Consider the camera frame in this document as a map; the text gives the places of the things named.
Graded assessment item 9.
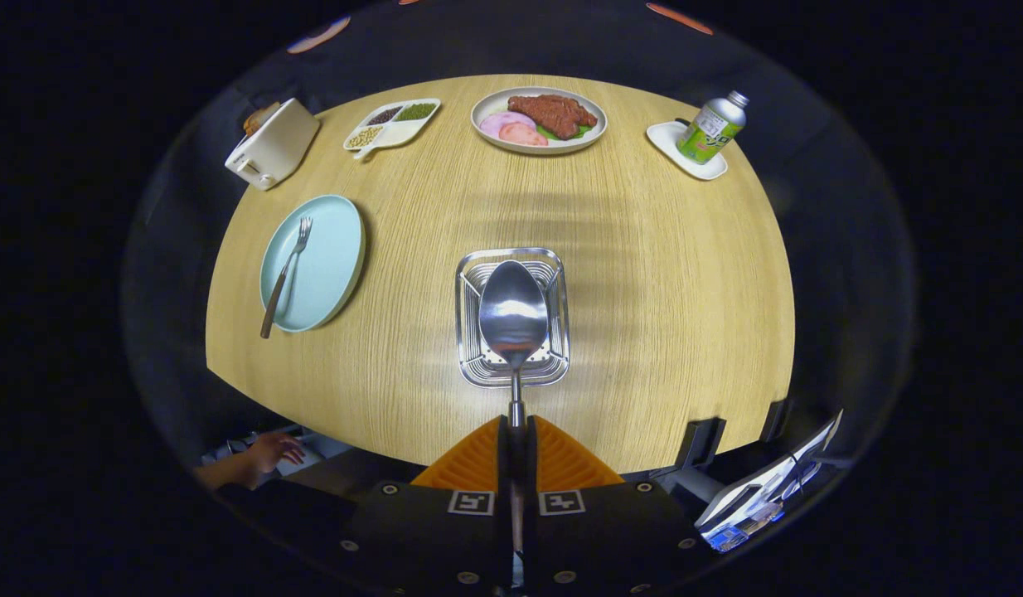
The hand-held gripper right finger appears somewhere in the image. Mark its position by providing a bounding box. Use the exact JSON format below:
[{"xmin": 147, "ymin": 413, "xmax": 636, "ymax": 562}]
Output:
[{"xmin": 524, "ymin": 415, "xmax": 703, "ymax": 597}]

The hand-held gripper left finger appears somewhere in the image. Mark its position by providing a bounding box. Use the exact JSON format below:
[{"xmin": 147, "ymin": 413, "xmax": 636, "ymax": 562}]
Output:
[{"xmin": 339, "ymin": 415, "xmax": 513, "ymax": 597}]

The silver metal spoon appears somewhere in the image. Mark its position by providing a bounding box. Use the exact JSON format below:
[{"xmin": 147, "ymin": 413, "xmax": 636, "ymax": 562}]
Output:
[{"xmin": 478, "ymin": 260, "xmax": 550, "ymax": 556}]

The silver fork with dark handle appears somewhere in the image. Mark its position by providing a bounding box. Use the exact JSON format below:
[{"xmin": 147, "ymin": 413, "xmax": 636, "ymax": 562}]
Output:
[{"xmin": 260, "ymin": 217, "xmax": 313, "ymax": 339}]

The silver laptop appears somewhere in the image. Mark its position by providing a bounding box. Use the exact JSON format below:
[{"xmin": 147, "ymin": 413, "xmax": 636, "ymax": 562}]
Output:
[{"xmin": 694, "ymin": 409, "xmax": 844, "ymax": 553}]

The light blue round plate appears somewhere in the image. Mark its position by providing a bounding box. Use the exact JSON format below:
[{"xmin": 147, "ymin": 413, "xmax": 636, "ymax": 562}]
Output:
[{"xmin": 259, "ymin": 195, "xmax": 367, "ymax": 333}]

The pink ham slice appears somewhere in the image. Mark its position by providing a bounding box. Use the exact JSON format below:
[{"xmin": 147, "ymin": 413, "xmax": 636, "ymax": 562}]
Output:
[
  {"xmin": 479, "ymin": 111, "xmax": 536, "ymax": 138},
  {"xmin": 499, "ymin": 123, "xmax": 550, "ymax": 148}
]

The white divided dish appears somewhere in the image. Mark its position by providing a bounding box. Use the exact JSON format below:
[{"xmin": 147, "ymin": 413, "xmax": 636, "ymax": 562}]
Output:
[{"xmin": 343, "ymin": 98, "xmax": 442, "ymax": 160}]

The small white coaster tray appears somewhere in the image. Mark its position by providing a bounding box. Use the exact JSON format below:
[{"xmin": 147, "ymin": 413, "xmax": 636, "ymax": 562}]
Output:
[{"xmin": 646, "ymin": 121, "xmax": 729, "ymax": 182}]

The brown meat steak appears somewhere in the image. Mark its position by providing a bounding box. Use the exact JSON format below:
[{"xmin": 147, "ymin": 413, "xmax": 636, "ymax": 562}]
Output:
[{"xmin": 507, "ymin": 94, "xmax": 599, "ymax": 140}]

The white oval dinner plate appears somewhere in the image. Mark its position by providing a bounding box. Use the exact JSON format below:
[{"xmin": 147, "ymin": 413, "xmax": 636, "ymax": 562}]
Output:
[{"xmin": 470, "ymin": 86, "xmax": 608, "ymax": 156}]

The green label metal bottle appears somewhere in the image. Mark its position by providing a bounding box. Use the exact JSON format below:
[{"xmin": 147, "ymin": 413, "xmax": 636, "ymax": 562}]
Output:
[{"xmin": 676, "ymin": 90, "xmax": 750, "ymax": 165}]

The cream white toaster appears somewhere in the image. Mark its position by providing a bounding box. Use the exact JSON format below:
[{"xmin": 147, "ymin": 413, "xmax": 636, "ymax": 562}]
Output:
[{"xmin": 225, "ymin": 98, "xmax": 322, "ymax": 192}]

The silver wire metal tray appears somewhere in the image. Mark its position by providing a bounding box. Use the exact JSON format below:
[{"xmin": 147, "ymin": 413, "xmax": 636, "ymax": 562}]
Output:
[{"xmin": 455, "ymin": 247, "xmax": 571, "ymax": 389}]

